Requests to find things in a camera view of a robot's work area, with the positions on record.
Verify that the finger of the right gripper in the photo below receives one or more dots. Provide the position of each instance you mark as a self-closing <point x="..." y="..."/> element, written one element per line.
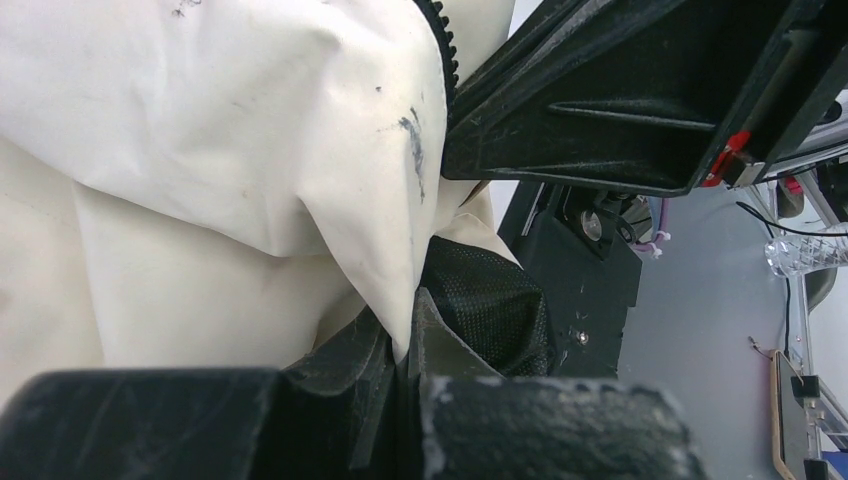
<point x="634" y="96"/>

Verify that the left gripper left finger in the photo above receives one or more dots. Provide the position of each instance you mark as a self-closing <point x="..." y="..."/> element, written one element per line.
<point x="326" y="417"/>

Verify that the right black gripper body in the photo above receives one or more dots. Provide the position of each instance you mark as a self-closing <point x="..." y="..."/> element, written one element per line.
<point x="796" y="75"/>

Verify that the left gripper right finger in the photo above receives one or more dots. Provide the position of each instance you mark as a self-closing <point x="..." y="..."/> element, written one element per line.
<point x="466" y="421"/>

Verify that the beige zip jacket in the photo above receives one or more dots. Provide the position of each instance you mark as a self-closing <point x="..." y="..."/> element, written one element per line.
<point x="217" y="183"/>

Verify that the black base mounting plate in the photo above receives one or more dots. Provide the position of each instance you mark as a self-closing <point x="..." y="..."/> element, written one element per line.
<point x="574" y="243"/>

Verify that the clear plastic bottle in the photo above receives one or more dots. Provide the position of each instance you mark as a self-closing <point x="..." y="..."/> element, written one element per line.
<point x="803" y="253"/>

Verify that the wooden framed object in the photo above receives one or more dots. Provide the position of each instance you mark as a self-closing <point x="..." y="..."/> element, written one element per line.
<point x="790" y="427"/>

